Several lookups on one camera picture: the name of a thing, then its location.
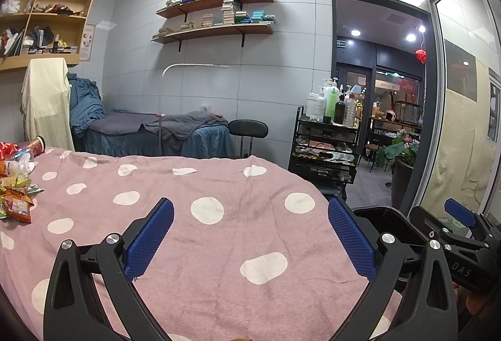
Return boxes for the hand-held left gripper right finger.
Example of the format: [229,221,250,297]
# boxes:
[328,197,458,341]

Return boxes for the orange red snack packet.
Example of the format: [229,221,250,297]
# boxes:
[0,194,36,225]

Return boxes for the wooden bar stool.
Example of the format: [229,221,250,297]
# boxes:
[365,143,386,173]

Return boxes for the potted green plant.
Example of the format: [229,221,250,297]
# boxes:
[376,132,420,209]

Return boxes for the red snack tube can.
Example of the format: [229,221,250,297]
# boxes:
[28,135,47,157]

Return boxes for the green yellow snack packet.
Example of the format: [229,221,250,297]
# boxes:
[0,173,44,196]

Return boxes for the black door frame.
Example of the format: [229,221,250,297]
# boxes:
[331,0,436,209]

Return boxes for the black round stool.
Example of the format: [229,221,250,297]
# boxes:
[228,119,270,160]

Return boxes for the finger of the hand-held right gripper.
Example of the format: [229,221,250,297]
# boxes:
[444,198,491,239]
[409,206,457,248]

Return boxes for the cluster of toiletry bottles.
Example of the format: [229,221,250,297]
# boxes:
[305,78,367,127]

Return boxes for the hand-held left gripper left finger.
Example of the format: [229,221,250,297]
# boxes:
[43,197,175,341]

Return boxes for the wall poster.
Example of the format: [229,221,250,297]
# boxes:
[80,23,97,62]

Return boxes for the wooden wall shelf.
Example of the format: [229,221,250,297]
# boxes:
[152,23,277,52]
[157,0,275,23]

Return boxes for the black trolley cart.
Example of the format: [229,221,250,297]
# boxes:
[289,106,361,199]

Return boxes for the grey blanket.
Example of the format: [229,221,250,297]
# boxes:
[88,111,230,140]

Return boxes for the wall shelves with books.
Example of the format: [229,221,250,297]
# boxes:
[152,0,277,40]

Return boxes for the wooden cubby shelf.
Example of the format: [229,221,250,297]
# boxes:
[0,0,99,72]

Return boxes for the blue skirted massage bed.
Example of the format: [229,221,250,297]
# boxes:
[72,110,232,160]

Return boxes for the clear plastic bottle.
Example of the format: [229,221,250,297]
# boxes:
[6,151,38,174]

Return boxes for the white arc lamp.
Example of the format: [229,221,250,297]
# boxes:
[158,63,230,151]

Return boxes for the cream towel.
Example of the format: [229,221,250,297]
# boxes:
[20,58,76,152]

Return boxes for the pink polka dot blanket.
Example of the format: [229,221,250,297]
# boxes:
[0,147,404,341]

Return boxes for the blue bedding pile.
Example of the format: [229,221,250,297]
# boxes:
[67,73,106,134]

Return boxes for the red gold packaging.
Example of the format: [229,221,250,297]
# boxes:
[0,142,30,162]

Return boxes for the person's right hand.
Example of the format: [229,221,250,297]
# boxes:
[454,283,486,318]

